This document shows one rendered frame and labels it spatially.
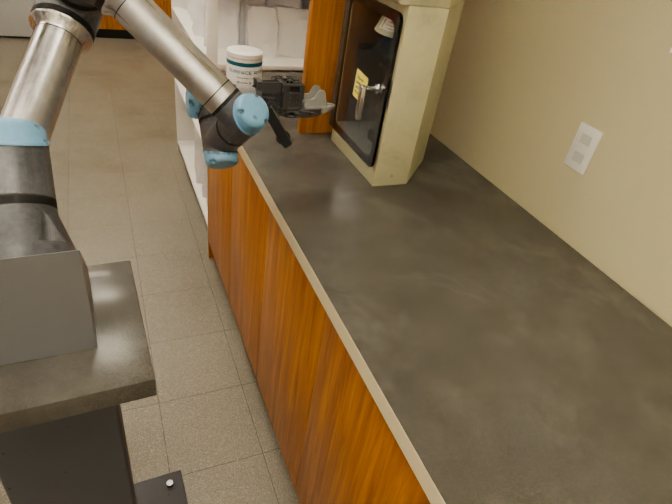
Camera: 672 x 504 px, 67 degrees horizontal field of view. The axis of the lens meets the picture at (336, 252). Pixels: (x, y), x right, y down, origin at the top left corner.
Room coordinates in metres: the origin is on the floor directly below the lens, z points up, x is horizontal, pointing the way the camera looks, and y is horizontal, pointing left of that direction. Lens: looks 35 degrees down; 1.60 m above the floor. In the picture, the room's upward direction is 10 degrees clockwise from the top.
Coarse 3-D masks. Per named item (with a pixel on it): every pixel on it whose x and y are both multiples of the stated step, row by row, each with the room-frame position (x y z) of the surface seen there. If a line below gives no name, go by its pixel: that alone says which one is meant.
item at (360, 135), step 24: (360, 0) 1.48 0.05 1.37; (360, 24) 1.46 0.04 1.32; (384, 24) 1.34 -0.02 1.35; (360, 48) 1.44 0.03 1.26; (384, 48) 1.32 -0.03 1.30; (384, 72) 1.30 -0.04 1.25; (384, 96) 1.28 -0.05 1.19; (336, 120) 1.52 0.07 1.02; (360, 120) 1.38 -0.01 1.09; (360, 144) 1.36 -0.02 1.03
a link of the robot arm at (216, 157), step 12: (204, 120) 1.06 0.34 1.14; (216, 120) 1.03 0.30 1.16; (204, 132) 1.04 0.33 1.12; (216, 132) 1.00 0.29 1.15; (204, 144) 1.03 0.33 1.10; (216, 144) 1.01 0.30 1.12; (204, 156) 1.02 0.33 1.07; (216, 156) 1.00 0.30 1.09; (228, 156) 1.01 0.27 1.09; (216, 168) 1.03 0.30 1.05
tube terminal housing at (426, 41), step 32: (384, 0) 1.39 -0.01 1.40; (416, 0) 1.29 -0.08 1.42; (448, 0) 1.33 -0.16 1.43; (416, 32) 1.30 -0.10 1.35; (448, 32) 1.40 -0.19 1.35; (416, 64) 1.31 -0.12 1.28; (416, 96) 1.32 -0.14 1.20; (384, 128) 1.28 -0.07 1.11; (416, 128) 1.33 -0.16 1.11; (352, 160) 1.41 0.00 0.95; (384, 160) 1.29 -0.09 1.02; (416, 160) 1.40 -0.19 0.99
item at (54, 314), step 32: (32, 256) 0.52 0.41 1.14; (64, 256) 0.54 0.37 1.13; (0, 288) 0.50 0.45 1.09; (32, 288) 0.52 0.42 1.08; (64, 288) 0.54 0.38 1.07; (0, 320) 0.49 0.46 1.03; (32, 320) 0.51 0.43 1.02; (64, 320) 0.53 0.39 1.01; (0, 352) 0.49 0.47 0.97; (32, 352) 0.51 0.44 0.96; (64, 352) 0.53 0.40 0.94
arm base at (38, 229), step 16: (0, 208) 0.57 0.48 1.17; (16, 208) 0.58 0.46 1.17; (32, 208) 0.60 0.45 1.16; (48, 208) 0.62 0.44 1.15; (0, 224) 0.56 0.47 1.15; (16, 224) 0.56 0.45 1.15; (32, 224) 0.57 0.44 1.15; (48, 224) 0.60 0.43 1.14; (0, 240) 0.54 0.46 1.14; (16, 240) 0.54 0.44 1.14; (32, 240) 0.55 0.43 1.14; (48, 240) 0.57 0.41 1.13; (64, 240) 0.59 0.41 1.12; (0, 256) 0.52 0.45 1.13; (16, 256) 0.53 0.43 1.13
